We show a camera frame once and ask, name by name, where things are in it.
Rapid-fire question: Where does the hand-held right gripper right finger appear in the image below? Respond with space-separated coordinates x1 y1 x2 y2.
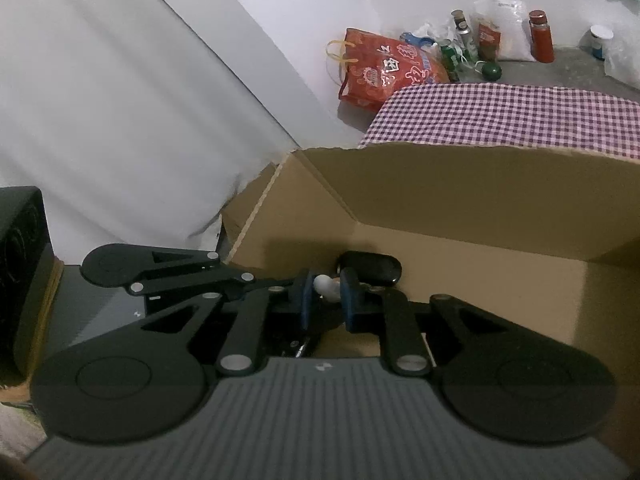
340 266 521 377

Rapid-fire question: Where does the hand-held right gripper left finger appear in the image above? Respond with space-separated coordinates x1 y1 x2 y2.
141 270 316 377

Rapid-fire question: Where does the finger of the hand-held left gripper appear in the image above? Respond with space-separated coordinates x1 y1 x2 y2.
125 245 301 297

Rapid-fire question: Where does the green dropper bottle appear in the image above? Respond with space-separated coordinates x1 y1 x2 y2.
280 274 347 356

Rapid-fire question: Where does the short black cylinder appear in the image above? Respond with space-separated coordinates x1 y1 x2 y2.
336 251 403 288

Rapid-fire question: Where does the large cardboard box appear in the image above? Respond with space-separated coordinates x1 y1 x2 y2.
220 142 640 466

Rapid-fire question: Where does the white backdrop sheet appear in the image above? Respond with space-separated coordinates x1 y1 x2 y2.
0 0 301 281

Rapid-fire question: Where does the red plastic bag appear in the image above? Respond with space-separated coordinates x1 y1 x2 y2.
327 27 451 113

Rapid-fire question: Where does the purple checkered tablecloth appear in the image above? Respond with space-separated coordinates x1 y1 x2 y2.
357 82 640 158

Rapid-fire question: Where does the green drink can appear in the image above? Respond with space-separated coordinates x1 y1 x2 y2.
440 42 463 83

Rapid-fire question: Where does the blue plastic object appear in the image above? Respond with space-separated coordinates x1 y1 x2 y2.
400 31 436 51

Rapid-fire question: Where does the grey spray bottle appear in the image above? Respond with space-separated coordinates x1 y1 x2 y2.
457 22 481 63

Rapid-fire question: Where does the dark capped bottle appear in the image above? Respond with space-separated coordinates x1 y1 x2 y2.
450 9 471 48

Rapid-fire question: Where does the white plastic bag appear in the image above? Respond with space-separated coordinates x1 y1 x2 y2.
472 0 538 63

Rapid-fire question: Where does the red bottle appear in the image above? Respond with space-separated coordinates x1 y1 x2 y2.
528 10 555 64

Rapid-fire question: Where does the jar with white lid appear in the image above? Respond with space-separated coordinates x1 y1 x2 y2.
589 25 615 61

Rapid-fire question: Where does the clear plastic bag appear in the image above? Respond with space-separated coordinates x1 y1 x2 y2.
602 30 640 86

